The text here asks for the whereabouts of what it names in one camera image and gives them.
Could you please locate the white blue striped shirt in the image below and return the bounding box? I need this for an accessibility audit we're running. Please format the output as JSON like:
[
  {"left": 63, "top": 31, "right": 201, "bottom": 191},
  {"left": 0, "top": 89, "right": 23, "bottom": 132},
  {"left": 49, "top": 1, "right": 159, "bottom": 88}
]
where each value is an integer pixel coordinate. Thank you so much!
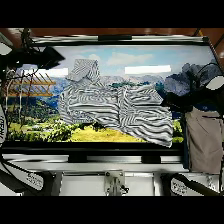
[{"left": 57, "top": 58, "right": 175, "bottom": 149}]

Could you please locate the blue-grey garment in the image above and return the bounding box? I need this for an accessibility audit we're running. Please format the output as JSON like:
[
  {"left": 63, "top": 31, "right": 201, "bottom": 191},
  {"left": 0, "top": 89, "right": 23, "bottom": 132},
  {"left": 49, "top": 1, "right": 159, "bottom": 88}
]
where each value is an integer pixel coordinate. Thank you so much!
[{"left": 163, "top": 62, "right": 218, "bottom": 98}]

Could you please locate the grey-brown garment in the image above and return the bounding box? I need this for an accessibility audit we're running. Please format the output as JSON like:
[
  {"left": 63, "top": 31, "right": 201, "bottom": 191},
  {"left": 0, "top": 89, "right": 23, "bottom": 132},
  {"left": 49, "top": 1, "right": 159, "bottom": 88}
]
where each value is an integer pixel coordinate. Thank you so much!
[{"left": 184, "top": 107, "right": 224, "bottom": 175}]

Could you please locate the silver frame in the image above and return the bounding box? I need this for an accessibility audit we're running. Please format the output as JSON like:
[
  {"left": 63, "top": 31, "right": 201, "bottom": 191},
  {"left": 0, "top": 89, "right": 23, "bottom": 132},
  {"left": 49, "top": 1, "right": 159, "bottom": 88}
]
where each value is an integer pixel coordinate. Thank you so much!
[{"left": 0, "top": 152, "right": 224, "bottom": 197}]

